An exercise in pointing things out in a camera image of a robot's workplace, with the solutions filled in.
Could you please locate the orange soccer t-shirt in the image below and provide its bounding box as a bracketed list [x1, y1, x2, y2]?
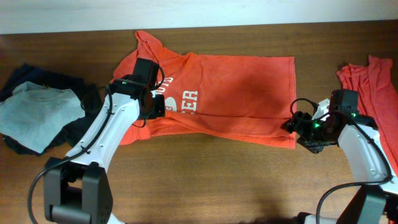
[113, 30, 296, 149]

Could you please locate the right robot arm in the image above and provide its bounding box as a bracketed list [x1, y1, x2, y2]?
[281, 89, 397, 224]

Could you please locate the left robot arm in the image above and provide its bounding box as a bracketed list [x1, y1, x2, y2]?
[42, 58, 165, 224]

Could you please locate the dark navy folded garment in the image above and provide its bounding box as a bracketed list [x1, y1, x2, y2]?
[1, 64, 102, 151]

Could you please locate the red ribbed garment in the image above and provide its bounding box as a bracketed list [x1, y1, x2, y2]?
[336, 55, 397, 172]

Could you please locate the grey folded t-shirt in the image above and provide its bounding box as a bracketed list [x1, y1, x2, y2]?
[1, 82, 85, 154]

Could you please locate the right black cable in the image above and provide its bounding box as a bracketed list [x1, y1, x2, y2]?
[289, 98, 394, 224]

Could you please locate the black cable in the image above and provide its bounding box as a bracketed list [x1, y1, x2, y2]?
[27, 63, 165, 224]
[289, 98, 394, 224]

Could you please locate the left black cable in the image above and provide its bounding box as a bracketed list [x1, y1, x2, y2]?
[27, 63, 165, 224]

